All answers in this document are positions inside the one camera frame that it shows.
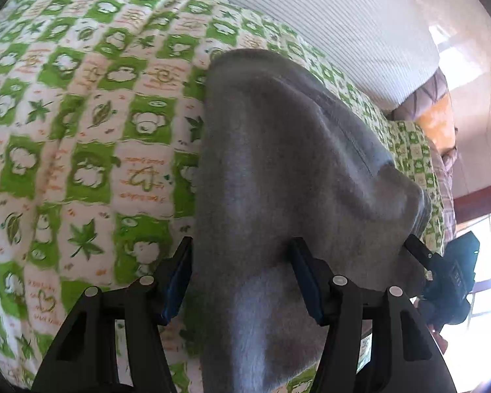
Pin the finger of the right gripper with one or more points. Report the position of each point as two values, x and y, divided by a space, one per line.
421 253

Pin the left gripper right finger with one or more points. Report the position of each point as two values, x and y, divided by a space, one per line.
376 340

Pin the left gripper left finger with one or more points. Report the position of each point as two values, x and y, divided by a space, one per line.
110 340

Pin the grey fleece pants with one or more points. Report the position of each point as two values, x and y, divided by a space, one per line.
282 157

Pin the person's right hand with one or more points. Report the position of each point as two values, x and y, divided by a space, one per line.
440 341

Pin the pink striped blanket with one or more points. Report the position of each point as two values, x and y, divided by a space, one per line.
443 166

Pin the orange floral cushion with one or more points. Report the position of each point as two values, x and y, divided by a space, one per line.
438 124

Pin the purple patterned cushion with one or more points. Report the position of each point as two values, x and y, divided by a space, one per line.
422 99

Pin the white striped large pillow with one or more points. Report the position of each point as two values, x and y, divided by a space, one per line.
384 46

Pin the green checkered bed quilt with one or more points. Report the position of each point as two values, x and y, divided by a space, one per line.
100 124

